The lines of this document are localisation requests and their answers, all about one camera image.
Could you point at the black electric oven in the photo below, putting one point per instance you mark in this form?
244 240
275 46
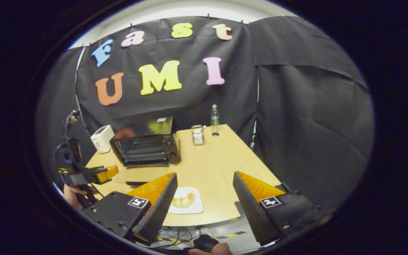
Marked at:
170 150

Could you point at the black backdrop cloth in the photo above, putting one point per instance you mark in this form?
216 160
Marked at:
296 124

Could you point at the clear plastic bottle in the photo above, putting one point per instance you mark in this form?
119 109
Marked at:
214 117

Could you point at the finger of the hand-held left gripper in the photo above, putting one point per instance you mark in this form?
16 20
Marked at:
106 173

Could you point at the golden croissant bread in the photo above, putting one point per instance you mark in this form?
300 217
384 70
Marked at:
184 202

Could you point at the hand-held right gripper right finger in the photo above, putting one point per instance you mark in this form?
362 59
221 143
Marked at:
253 209

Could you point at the metal mesh container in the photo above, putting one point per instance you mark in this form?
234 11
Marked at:
197 136

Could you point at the dark rounded object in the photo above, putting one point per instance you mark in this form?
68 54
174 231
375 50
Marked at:
205 242

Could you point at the white toaster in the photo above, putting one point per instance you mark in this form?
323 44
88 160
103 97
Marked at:
101 140

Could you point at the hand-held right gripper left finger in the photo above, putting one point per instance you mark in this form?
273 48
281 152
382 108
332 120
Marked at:
161 209

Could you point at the white square plate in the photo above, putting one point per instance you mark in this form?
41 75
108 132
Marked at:
196 209

